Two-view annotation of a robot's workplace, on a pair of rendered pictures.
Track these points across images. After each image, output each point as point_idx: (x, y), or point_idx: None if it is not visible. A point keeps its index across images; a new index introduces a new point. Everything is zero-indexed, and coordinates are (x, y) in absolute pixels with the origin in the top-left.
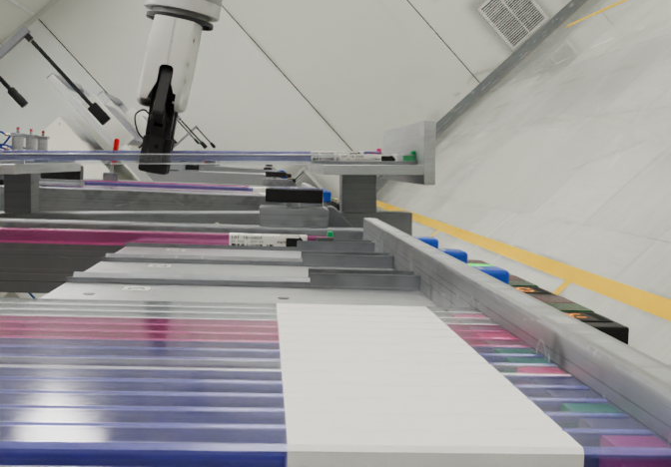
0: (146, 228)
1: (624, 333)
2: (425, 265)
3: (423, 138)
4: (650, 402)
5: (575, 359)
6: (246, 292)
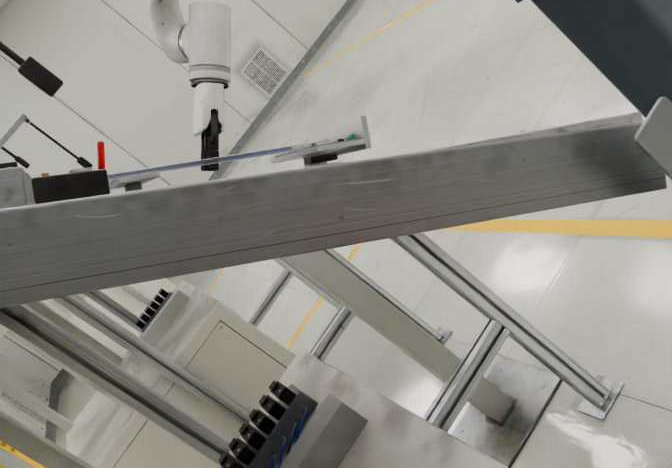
0: None
1: None
2: None
3: (361, 125)
4: (607, 122)
5: (572, 129)
6: None
